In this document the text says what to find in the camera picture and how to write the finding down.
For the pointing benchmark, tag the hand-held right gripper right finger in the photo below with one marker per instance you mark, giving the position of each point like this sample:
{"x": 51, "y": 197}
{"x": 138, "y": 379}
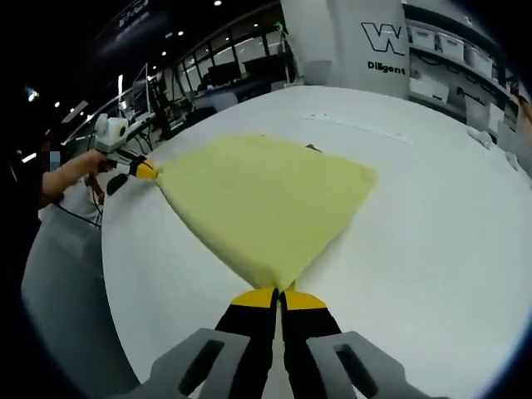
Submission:
{"x": 311, "y": 332}

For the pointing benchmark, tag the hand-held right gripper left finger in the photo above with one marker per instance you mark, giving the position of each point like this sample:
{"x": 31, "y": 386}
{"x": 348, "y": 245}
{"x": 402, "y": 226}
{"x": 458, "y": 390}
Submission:
{"x": 245, "y": 332}

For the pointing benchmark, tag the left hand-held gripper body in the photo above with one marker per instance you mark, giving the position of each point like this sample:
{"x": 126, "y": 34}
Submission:
{"x": 110, "y": 131}

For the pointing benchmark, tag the white folded cloth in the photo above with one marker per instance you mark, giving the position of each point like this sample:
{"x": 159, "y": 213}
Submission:
{"x": 481, "y": 137}

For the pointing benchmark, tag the black computer monitor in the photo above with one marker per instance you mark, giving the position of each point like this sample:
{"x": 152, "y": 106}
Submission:
{"x": 241, "y": 70}

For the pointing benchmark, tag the white storage bin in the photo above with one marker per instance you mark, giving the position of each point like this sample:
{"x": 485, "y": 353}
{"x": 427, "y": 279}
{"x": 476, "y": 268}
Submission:
{"x": 449, "y": 43}
{"x": 479, "y": 55}
{"x": 423, "y": 36}

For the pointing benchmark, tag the grey metal shelving rack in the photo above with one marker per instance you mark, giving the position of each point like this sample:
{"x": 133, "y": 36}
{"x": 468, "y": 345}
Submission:
{"x": 505, "y": 83}

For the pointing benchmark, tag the person's left hand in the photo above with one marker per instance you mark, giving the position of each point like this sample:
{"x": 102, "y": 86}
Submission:
{"x": 96, "y": 163}

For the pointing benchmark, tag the small black object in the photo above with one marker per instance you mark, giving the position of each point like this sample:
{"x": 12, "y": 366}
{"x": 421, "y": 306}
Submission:
{"x": 117, "y": 184}

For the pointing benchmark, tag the yellow blue grey garment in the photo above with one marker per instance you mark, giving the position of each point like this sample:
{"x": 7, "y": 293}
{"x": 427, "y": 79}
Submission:
{"x": 266, "y": 199}

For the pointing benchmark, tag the tall metal pole stand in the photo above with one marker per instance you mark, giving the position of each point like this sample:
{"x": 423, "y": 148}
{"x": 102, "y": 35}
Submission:
{"x": 287, "y": 54}

